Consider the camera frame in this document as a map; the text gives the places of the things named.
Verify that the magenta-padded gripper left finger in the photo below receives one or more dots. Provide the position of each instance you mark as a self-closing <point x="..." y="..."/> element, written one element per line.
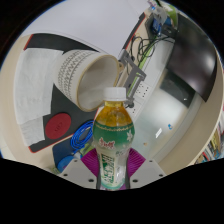
<point x="78" y="172"/>

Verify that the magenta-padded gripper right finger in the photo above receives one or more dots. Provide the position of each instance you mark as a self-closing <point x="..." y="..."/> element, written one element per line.
<point x="146" y="171"/>

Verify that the green-labelled clear drink bottle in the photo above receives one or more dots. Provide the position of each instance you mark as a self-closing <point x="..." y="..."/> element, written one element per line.
<point x="113" y="140"/>

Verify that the navy blue mouse pad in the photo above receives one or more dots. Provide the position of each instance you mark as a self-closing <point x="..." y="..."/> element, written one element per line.
<point x="61" y="148"/>

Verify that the flat round red coaster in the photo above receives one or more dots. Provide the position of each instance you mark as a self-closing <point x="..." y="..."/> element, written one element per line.
<point x="58" y="126"/>

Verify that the black red-edged desk mat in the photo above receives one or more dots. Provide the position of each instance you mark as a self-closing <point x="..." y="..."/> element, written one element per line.
<point x="63" y="103"/>

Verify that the cream patterned ceramic mug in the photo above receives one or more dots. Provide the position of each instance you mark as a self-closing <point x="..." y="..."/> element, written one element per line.
<point x="71" y="75"/>

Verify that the grey metal laptop stand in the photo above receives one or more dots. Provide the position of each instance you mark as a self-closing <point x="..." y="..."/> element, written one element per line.
<point x="133" y="73"/>

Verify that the black computer monitor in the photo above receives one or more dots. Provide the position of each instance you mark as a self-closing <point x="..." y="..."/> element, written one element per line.
<point x="193" y="53"/>

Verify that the small blue electronic device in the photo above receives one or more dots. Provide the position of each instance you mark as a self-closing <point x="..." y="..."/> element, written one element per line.
<point x="157" y="25"/>

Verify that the white paper sheets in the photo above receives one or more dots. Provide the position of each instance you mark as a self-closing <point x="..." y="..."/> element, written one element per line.
<point x="83" y="20"/>

